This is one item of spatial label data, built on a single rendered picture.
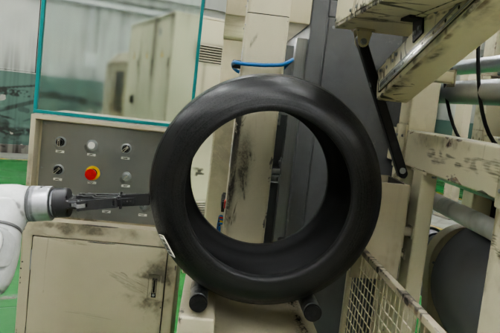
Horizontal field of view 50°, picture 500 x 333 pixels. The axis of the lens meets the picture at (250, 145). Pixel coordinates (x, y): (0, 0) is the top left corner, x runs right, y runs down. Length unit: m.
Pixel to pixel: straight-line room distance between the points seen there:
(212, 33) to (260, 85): 3.53
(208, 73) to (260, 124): 3.15
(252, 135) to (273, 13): 0.37
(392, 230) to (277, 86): 0.64
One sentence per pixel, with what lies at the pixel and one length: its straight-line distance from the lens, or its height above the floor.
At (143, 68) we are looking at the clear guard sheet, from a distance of 1.93.
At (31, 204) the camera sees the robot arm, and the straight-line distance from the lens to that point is 1.43.
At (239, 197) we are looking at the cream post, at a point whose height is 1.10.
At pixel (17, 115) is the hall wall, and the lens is 10.18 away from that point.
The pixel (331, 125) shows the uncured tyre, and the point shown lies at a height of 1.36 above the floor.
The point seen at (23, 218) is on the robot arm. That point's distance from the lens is 1.45.
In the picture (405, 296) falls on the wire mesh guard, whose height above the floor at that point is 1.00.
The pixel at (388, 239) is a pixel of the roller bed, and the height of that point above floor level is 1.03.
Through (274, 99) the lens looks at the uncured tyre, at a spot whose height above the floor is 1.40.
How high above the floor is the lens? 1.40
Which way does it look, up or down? 5 degrees down
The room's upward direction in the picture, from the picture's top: 6 degrees clockwise
